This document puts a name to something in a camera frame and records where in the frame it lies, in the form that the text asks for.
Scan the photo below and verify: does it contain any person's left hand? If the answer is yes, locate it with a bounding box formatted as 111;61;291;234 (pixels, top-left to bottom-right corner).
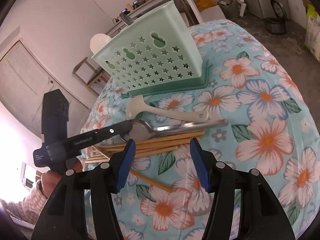
41;170;67;198

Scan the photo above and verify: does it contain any person's left forearm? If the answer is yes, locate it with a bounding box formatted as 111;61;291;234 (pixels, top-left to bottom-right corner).
0;180;48;228

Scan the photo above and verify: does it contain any green star-holed utensil basket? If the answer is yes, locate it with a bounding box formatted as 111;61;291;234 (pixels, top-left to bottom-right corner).
91;0;208;98

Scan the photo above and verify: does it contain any white box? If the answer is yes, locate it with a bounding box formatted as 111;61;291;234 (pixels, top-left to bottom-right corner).
200;5;225;22

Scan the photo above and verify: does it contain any pile of wooden chopsticks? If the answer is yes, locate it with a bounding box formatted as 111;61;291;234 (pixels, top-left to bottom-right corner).
84;129;205;167

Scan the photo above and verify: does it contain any white panelled door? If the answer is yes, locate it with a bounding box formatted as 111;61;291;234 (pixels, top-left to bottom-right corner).
0;40;88;130

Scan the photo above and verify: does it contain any wooden chopstick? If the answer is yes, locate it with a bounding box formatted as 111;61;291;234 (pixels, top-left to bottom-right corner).
129;169;173;192

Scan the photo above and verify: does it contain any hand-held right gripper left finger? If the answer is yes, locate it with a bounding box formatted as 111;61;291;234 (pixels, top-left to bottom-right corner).
30;139;137;240

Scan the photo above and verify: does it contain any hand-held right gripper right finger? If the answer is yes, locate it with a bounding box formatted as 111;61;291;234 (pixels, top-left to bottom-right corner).
189;138;297;240

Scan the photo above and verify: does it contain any floral tablecloth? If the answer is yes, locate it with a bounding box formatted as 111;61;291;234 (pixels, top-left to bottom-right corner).
80;19;320;240

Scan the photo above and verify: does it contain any rice cooker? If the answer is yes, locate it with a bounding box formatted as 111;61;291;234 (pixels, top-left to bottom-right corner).
264;0;287;34

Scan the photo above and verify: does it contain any green and white sack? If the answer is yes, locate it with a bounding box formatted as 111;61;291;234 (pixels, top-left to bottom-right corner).
304;4;320;62

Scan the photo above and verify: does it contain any green bag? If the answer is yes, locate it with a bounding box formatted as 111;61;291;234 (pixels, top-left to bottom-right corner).
217;0;242;19

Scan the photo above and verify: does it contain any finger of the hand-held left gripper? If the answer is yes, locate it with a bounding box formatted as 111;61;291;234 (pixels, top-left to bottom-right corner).
65;121;133;157

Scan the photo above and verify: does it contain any yellow plastic bag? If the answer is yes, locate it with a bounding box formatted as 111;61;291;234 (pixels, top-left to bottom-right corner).
195;0;217;12

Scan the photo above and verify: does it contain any wooden chair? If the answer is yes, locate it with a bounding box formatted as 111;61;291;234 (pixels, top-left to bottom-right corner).
72;57;110;97

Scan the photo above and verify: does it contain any white table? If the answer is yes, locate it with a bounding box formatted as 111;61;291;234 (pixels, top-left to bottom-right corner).
105;0;204;39

